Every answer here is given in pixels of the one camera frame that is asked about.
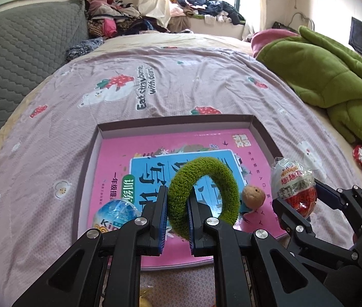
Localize pink pillow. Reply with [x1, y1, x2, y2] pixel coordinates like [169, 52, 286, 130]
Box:
[251, 28, 298, 58]

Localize clothes pile on windowsill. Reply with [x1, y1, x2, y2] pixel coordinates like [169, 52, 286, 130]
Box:
[169, 0, 245, 25]

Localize pink strawberry print bedsheet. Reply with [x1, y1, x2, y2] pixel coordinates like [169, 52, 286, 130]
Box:
[0, 47, 362, 306]

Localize yellow rice cracker packet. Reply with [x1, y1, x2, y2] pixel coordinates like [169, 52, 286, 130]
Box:
[139, 290, 153, 307]

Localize pink and blue book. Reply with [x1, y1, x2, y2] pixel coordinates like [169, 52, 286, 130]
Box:
[86, 127, 289, 268]

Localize small red-white surprise egg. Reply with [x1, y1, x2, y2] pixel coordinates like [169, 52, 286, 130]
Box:
[270, 157, 317, 218]

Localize large blue-red surprise egg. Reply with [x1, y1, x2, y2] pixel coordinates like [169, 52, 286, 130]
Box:
[92, 199, 141, 233]

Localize green fleece blanket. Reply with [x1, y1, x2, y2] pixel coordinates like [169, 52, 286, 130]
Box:
[256, 26, 362, 144]

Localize dark shallow box tray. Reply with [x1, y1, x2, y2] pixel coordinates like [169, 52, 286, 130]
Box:
[72, 114, 286, 271]

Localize grey quilted headboard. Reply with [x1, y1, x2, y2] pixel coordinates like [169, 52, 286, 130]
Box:
[0, 0, 88, 129]

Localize brown walnut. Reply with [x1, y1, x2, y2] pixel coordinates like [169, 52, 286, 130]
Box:
[242, 185, 266, 211]

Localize clothes pile beside bed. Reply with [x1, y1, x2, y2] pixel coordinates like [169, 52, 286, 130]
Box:
[85, 0, 168, 40]

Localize green knitted ring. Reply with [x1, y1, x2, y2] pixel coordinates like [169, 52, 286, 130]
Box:
[167, 157, 241, 240]

